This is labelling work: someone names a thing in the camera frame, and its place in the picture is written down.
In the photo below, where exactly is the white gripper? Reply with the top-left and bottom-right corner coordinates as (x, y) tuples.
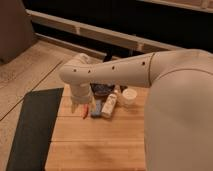
(70, 83), (92, 113)

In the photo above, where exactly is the red orange pepper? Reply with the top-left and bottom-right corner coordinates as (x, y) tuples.
(83, 104), (89, 119)

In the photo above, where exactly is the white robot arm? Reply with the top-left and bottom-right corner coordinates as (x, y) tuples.
(60, 49), (213, 171)

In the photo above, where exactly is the dark chip bag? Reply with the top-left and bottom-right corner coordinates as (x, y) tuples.
(91, 83), (115, 97)

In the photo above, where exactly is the black floor mat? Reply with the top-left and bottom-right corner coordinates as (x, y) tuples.
(6, 88), (63, 171)

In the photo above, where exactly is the white round cup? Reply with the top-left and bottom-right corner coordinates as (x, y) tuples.
(122, 88), (137, 106)

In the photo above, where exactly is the brown chair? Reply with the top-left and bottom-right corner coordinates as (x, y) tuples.
(0, 0), (37, 64)

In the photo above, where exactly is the black table leg post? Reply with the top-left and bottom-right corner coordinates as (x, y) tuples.
(103, 49), (113, 62)

